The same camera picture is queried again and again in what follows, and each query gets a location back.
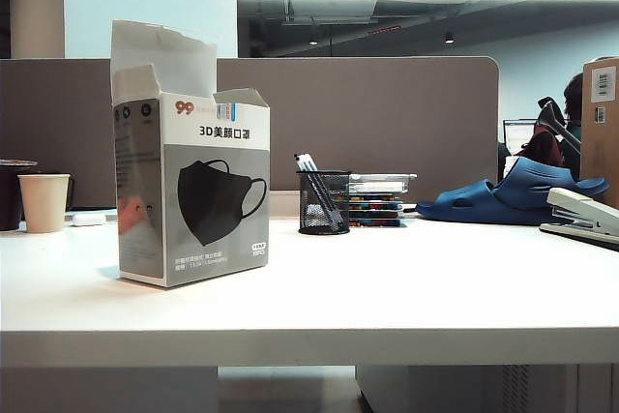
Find clear plastic tray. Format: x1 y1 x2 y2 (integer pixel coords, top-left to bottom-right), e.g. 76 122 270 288
347 172 419 194

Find colourful thin book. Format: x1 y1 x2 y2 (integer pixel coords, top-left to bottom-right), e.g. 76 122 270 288
347 192 405 202
347 209 405 220
347 199 405 212
347 217 403 228

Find white earbuds case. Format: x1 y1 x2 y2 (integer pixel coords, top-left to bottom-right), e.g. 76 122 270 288
71 210 107 227

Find black mesh pen holder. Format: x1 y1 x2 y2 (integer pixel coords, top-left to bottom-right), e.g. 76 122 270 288
296 169 352 236

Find tilted blue rubber slipper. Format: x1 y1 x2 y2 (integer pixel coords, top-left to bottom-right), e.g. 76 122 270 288
497 156 611 214

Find seated person in red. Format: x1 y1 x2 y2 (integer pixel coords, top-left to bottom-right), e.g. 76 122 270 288
520 72 586 178

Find brown cardboard box with label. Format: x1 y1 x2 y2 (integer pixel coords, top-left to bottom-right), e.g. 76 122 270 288
580 56 619 209

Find flat-lying blue rubber slipper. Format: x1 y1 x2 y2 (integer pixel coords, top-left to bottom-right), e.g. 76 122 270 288
415 179 555 226

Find beige metal stapler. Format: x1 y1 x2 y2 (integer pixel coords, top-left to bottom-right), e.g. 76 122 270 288
538 186 619 252

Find pens in holder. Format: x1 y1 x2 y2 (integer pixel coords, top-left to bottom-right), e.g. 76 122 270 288
293 153 339 231

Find beige paper cup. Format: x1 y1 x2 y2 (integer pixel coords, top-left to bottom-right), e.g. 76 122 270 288
17 173 72 235

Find black mug with lid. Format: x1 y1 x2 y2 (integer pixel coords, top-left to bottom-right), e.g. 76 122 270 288
0 158 39 232

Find brown desk partition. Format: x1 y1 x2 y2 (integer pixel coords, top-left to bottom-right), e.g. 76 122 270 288
0 55 501 209

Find white grey mask box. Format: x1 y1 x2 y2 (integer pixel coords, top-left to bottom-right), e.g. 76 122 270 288
109 18 273 290

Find black office chair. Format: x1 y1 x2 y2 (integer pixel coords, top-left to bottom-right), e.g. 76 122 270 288
537 96 584 154

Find clear pen with black cap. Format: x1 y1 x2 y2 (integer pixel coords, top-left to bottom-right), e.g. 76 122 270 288
302 154 347 231

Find computer monitor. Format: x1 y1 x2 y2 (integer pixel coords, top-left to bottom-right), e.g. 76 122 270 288
502 118 539 159

